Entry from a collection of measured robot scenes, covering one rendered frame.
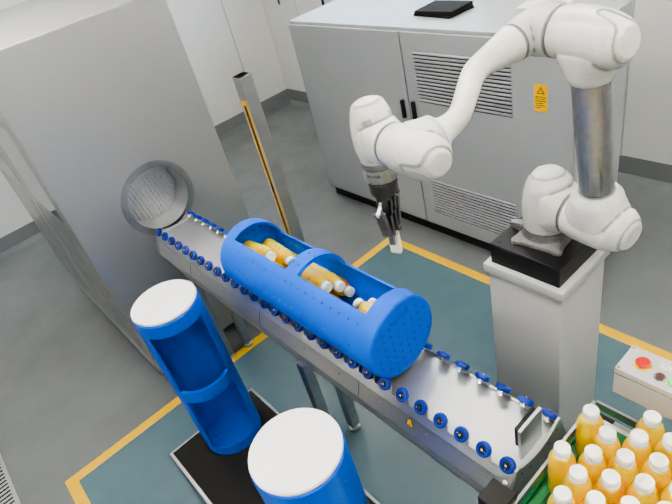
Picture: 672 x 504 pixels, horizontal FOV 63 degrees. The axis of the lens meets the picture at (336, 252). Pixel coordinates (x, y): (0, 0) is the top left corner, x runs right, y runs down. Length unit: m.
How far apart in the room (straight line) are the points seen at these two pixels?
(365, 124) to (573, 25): 0.55
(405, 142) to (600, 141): 0.66
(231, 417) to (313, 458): 1.42
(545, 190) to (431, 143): 0.80
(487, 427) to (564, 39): 1.06
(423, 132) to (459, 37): 1.98
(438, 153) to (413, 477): 1.86
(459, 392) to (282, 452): 0.57
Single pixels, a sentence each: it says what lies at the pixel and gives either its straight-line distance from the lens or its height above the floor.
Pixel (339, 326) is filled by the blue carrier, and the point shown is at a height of 1.16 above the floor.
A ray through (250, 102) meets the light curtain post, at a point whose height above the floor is 1.59.
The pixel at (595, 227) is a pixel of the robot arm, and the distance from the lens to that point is 1.82.
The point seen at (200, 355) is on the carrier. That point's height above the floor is 0.58.
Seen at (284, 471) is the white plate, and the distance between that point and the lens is 1.62.
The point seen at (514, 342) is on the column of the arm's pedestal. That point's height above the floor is 0.63.
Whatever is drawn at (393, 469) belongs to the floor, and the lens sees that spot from 2.78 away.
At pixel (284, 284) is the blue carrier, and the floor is 1.18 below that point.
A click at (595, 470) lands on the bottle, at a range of 1.54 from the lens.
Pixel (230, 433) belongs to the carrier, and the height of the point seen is 0.16.
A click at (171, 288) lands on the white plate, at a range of 2.42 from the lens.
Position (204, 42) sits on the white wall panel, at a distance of 6.43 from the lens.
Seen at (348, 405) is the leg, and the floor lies 0.21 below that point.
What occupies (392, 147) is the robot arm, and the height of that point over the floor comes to 1.81.
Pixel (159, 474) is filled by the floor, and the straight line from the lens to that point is 3.20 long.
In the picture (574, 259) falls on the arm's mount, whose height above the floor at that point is 1.06.
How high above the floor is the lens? 2.34
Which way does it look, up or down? 35 degrees down
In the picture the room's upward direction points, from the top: 16 degrees counter-clockwise
